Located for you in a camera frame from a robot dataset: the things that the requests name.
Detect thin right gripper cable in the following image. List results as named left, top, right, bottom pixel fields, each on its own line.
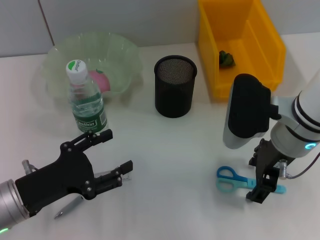
left=284, top=149, right=320, bottom=180

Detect pink peach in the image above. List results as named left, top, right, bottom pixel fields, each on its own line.
left=87, top=69, right=111, bottom=94

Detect clear water bottle green label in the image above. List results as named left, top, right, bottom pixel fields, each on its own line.
left=65, top=59, right=110, bottom=135

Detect blue handled scissors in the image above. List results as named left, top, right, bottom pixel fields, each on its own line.
left=215, top=165, right=286, bottom=195

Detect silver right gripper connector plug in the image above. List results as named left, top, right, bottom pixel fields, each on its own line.
left=278, top=159, right=289, bottom=180

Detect translucent green fruit bowl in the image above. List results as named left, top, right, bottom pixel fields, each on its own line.
left=41, top=31, right=144, bottom=101

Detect black mesh pen cup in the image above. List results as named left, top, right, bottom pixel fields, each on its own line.
left=153, top=55, right=198, bottom=119

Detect yellow plastic bin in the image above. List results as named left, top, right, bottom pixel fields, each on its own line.
left=196, top=0, right=287, bottom=101

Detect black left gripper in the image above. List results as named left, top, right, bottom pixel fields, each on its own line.
left=14, top=128, right=134, bottom=216

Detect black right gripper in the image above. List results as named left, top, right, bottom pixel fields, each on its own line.
left=245, top=138, right=281, bottom=205

